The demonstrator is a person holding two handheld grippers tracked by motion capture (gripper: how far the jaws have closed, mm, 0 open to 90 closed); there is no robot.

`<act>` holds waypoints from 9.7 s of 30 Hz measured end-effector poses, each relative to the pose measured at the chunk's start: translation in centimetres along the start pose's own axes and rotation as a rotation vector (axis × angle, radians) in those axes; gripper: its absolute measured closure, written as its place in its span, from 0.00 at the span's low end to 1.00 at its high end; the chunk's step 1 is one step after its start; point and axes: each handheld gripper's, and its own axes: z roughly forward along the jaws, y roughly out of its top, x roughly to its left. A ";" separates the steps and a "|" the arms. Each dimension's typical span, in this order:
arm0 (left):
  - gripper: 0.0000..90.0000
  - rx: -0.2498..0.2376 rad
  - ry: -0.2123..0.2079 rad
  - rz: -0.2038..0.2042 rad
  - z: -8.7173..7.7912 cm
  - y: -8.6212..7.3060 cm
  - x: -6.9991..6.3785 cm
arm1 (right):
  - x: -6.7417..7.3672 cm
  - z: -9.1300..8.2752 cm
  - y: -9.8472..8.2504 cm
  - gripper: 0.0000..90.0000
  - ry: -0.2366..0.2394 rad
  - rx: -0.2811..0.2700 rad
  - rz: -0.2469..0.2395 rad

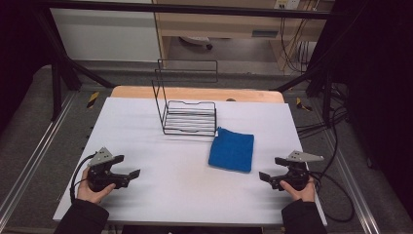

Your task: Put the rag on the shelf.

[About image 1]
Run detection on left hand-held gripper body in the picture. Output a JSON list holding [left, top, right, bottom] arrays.
[[87, 146, 131, 193]]

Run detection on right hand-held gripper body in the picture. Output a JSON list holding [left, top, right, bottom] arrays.
[[271, 150, 325, 192]]

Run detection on blue cloth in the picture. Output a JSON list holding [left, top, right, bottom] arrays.
[[207, 126, 255, 174]]

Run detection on black wire rack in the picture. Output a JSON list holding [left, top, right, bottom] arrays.
[[151, 58, 219, 137]]

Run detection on person's right hand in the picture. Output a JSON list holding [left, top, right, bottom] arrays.
[[280, 179, 317, 204]]

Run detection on person's left hand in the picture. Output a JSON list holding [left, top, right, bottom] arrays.
[[76, 167, 117, 205]]

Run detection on yellow black tape mark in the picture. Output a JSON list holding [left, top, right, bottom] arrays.
[[86, 91, 100, 109], [295, 97, 313, 112]]

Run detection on white cabinet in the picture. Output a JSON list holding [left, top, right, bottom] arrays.
[[50, 8, 162, 62]]

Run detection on black curtain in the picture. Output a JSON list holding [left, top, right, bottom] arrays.
[[0, 0, 57, 135], [319, 0, 413, 214]]

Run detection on white chair base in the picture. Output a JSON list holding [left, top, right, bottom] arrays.
[[178, 35, 214, 51]]

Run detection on beige wooden desk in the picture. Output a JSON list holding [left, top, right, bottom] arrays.
[[152, 0, 335, 71]]

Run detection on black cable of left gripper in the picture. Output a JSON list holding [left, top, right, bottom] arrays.
[[69, 152, 98, 203]]

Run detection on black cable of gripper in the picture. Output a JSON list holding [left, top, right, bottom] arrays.
[[308, 171, 356, 224], [69, 152, 98, 203]]

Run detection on bundle of floor cables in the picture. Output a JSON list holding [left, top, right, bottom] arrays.
[[295, 83, 349, 139]]

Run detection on aluminium floor rail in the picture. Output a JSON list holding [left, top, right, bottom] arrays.
[[0, 92, 80, 225], [319, 130, 382, 234]]

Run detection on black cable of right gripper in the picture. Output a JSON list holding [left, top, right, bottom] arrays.
[[308, 171, 356, 224]]

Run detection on hanging black cables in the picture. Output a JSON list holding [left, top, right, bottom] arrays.
[[280, 18, 314, 73]]

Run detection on wall power socket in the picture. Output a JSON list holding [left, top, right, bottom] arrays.
[[274, 0, 301, 10]]

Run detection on black metal frame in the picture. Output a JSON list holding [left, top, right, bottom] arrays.
[[30, 0, 345, 123]]

